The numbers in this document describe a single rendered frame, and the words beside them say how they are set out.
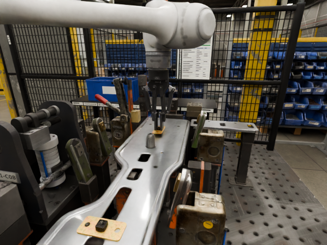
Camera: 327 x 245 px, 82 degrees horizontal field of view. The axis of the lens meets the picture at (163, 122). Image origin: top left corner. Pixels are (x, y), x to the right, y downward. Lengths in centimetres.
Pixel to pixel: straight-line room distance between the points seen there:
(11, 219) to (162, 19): 52
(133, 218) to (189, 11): 47
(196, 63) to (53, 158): 96
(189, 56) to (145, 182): 92
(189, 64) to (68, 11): 84
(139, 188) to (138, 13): 41
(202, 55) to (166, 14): 74
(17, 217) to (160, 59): 55
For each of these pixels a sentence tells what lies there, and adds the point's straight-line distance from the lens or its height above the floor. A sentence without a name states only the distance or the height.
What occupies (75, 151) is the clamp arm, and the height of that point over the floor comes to 108.
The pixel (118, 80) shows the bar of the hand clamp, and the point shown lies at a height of 121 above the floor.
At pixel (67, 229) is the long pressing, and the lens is 43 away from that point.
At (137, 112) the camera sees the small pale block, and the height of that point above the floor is 106.
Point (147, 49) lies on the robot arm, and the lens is 69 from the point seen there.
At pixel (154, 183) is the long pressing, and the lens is 49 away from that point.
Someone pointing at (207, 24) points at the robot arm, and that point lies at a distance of 53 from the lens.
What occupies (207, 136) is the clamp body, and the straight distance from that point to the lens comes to 67.
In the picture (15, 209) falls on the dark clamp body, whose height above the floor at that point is 103.
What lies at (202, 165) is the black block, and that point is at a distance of 59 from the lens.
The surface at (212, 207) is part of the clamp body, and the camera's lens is 38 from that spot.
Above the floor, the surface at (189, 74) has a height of 119.
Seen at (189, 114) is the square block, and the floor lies 101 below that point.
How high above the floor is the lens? 130
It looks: 20 degrees down
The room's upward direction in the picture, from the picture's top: straight up
